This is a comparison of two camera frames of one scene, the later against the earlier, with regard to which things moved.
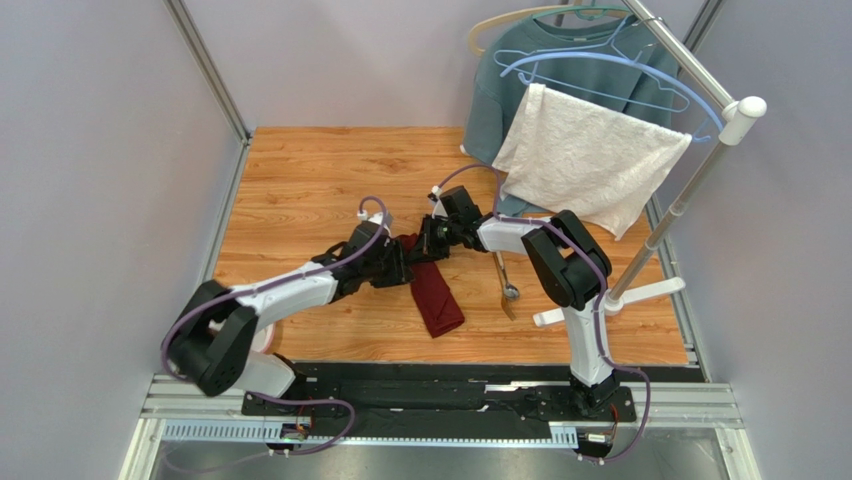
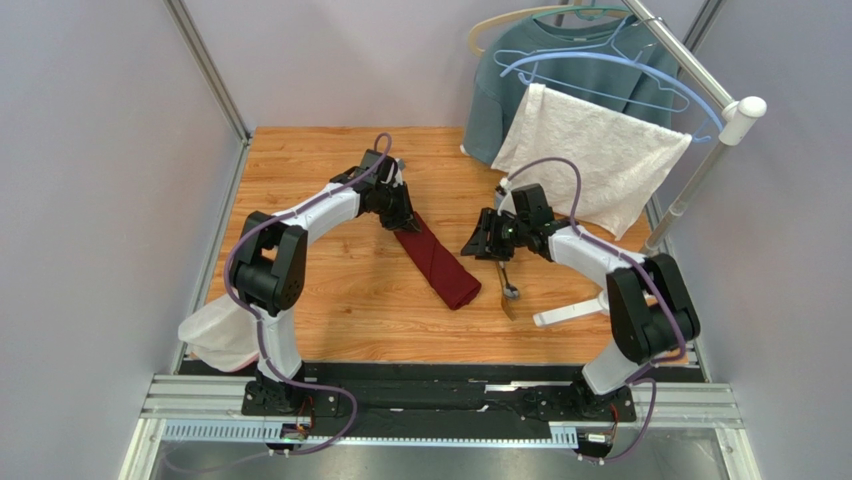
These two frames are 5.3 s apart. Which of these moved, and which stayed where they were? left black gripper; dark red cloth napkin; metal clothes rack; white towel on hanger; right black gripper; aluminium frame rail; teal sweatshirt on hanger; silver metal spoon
Moved: left black gripper; dark red cloth napkin; right black gripper
Stayed: white towel on hanger; silver metal spoon; aluminium frame rail; metal clothes rack; teal sweatshirt on hanger
